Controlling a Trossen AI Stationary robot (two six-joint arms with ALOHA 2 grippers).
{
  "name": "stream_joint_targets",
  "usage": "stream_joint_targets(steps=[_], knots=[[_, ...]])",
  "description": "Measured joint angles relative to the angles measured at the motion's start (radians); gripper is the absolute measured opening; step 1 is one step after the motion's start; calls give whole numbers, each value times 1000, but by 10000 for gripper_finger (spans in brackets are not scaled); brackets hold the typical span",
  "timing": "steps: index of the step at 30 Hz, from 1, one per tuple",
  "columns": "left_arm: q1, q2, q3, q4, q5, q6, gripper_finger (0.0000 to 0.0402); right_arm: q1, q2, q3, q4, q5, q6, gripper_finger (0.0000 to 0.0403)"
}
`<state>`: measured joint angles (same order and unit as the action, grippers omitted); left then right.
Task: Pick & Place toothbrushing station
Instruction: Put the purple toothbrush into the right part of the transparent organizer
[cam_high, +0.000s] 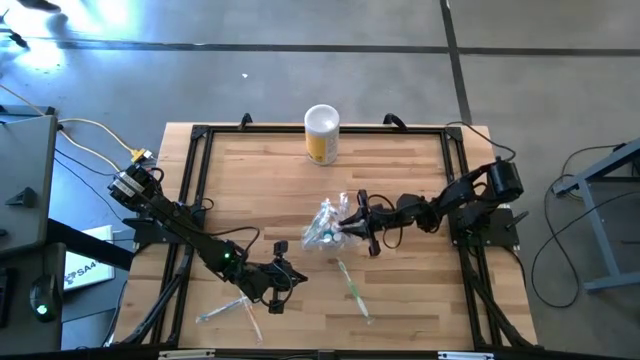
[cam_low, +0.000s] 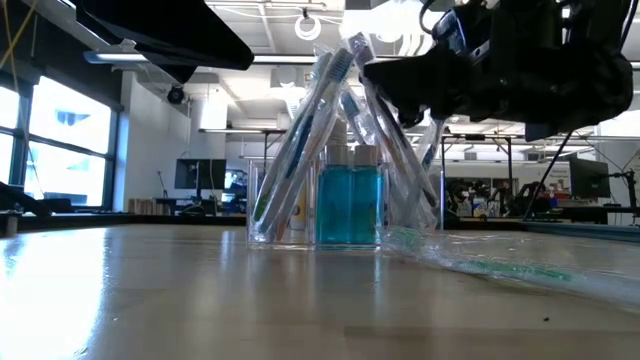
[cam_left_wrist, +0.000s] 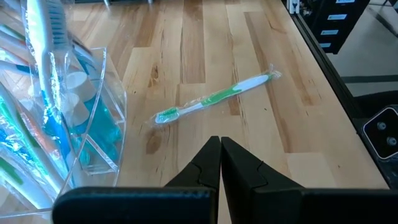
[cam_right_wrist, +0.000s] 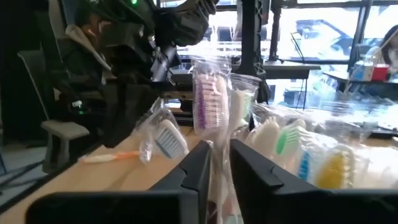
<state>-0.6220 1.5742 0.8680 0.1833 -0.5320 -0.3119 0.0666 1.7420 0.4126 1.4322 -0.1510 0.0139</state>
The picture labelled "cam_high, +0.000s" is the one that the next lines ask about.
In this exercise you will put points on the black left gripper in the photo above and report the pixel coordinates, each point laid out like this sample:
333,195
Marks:
267,280

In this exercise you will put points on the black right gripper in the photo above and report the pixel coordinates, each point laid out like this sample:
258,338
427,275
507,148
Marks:
385,220

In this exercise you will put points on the blue mouthwash bottle white cap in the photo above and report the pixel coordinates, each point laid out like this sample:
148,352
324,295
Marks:
339,238
326,239

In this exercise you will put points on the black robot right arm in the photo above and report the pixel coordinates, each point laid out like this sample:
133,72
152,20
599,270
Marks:
462,192

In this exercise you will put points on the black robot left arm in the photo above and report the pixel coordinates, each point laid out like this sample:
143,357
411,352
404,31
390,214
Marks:
190,231

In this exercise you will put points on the clear acrylic organizer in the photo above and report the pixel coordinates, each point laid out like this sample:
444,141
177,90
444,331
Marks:
312,240

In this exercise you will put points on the blue wrapped toothbrush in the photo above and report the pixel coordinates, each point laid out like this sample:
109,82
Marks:
220,310

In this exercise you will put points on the yellow wipes canister white lid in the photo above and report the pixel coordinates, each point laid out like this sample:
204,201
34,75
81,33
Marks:
321,135

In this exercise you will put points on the white printed sheet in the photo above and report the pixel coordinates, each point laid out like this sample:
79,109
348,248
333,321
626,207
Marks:
95,270

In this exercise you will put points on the black desk leg beam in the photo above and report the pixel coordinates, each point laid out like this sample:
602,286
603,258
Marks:
90,245

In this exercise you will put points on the black computer mouse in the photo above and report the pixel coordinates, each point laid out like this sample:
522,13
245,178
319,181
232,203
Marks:
45,295

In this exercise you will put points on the grey side desk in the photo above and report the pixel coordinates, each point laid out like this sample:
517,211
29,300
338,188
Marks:
25,150

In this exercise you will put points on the black frame hook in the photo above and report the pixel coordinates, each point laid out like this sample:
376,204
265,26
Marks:
397,121
245,120

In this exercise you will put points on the silver metal bracket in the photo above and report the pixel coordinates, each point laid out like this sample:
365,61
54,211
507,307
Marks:
187,355
465,356

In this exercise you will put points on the black aluminium table frame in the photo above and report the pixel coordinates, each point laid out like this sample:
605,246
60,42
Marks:
250,129

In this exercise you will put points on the blue grey metal table frame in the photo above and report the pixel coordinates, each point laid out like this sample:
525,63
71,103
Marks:
594,235

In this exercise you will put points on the black triangular bracket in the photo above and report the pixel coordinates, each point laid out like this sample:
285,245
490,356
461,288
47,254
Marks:
22,197

